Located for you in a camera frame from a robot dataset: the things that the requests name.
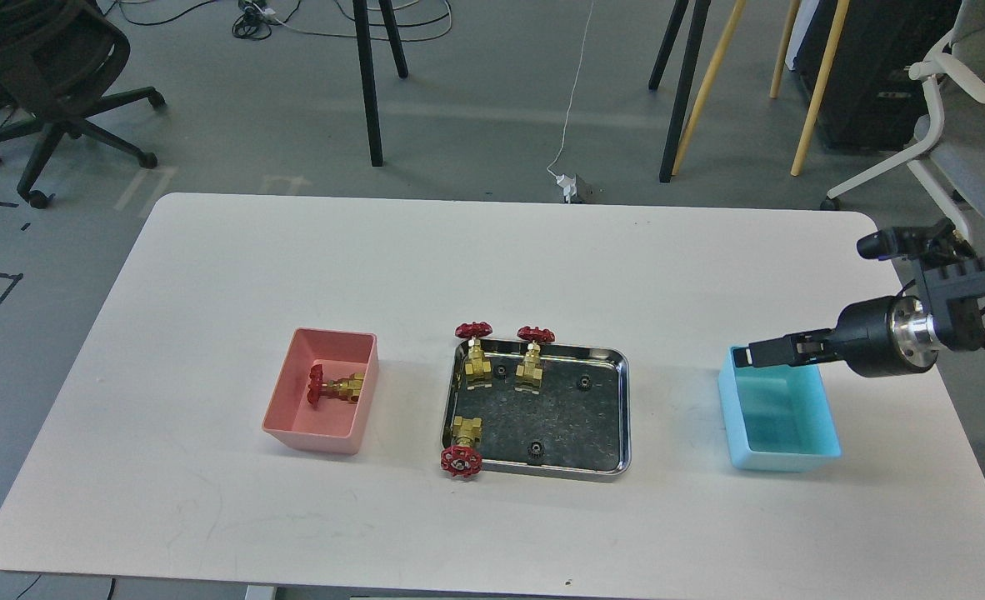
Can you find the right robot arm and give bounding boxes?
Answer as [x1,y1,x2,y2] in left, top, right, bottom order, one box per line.
[730,219,985,378]

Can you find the black tripod legs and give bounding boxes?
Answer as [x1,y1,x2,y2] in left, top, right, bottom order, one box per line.
[351,0,411,168]
[647,1,711,183]

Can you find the white power adapter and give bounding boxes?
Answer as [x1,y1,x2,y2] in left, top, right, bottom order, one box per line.
[556,174,597,204]

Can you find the brass valve red wheel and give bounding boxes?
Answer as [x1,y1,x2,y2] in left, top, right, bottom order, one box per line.
[306,363,364,408]

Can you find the steel metal tray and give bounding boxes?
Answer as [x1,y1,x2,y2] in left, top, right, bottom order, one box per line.
[442,338,631,481]

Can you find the pink plastic box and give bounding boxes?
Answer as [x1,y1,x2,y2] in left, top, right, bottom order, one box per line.
[262,329,378,453]

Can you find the black gear bottom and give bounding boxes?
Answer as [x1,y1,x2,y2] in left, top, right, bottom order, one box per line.
[527,441,545,464]

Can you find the white cable on floor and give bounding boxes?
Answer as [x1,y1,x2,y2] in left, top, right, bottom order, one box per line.
[547,0,598,180]

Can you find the black cable bundle floor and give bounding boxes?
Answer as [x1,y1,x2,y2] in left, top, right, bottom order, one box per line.
[117,0,453,44]

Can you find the blue plastic box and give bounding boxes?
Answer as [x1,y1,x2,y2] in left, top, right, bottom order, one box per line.
[717,351,842,473]

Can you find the black tripod legs left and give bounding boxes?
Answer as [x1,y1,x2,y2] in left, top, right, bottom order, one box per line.
[351,0,411,168]

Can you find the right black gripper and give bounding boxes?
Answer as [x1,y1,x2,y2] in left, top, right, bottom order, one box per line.
[732,296,941,378]

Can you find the brass valve back left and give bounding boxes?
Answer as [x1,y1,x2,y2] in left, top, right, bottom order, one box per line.
[455,322,493,390]

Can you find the wooden easel legs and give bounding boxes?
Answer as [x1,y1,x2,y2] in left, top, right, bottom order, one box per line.
[672,0,852,178]

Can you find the black tripod legs right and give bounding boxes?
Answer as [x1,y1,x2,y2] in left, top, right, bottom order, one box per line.
[647,1,711,183]

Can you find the black office chair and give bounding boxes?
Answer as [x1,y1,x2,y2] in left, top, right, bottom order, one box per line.
[0,1,165,209]

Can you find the brass valve back right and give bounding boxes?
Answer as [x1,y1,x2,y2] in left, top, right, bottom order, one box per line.
[515,326,556,394]

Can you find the brass valve front left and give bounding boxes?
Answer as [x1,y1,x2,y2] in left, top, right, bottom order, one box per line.
[440,415,483,478]

